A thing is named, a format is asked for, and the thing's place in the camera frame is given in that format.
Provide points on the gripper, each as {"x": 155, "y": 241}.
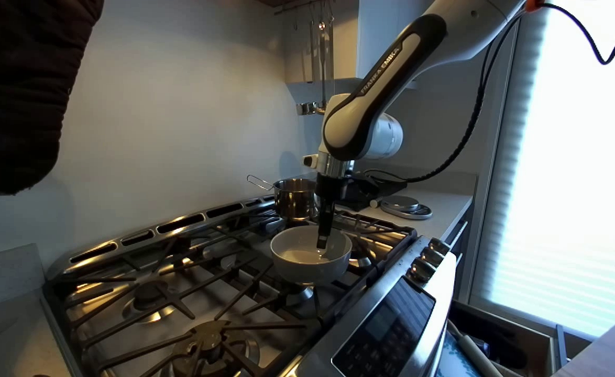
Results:
{"x": 332, "y": 188}

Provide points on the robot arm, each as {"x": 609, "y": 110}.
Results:
{"x": 391, "y": 57}

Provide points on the round kitchen scale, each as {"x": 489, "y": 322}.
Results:
{"x": 404, "y": 207}

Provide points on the gray bowl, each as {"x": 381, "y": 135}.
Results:
{"x": 307, "y": 264}

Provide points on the stove burner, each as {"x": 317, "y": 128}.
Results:
{"x": 361, "y": 259}
{"x": 208, "y": 341}
{"x": 299, "y": 296}
{"x": 147, "y": 299}

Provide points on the stove knob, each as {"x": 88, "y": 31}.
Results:
{"x": 438, "y": 246}
{"x": 420, "y": 269}
{"x": 431, "y": 256}

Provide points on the hanging metal kitchen utensils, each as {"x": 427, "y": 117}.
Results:
{"x": 322, "y": 52}

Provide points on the stainless steel gas stove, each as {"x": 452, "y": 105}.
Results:
{"x": 339, "y": 335}

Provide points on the open drawer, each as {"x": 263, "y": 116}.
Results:
{"x": 506, "y": 335}

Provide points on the window blind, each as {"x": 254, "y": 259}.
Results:
{"x": 574, "y": 183}

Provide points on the dark oven mitt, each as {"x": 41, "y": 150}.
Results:
{"x": 19, "y": 94}

